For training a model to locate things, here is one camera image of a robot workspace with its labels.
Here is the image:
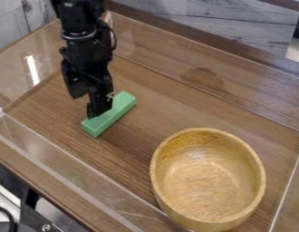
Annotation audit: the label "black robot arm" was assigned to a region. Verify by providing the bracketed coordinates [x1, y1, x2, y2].
[50, 0, 116, 119]

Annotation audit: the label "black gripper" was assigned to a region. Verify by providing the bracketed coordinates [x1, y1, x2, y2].
[60, 21, 114, 119]

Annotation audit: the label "black cable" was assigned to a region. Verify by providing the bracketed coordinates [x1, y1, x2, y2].
[0, 206, 20, 232]

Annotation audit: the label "clear acrylic tray walls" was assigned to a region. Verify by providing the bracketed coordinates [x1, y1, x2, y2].
[0, 12, 299, 232]

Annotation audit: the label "black table leg bracket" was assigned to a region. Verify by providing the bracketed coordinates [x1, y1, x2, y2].
[20, 188, 62, 232]

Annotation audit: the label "green rectangular block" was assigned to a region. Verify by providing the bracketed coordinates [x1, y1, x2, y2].
[81, 91, 137, 138]

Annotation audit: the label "brown wooden bowl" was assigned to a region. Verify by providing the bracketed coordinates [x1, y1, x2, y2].
[149, 128, 266, 232]

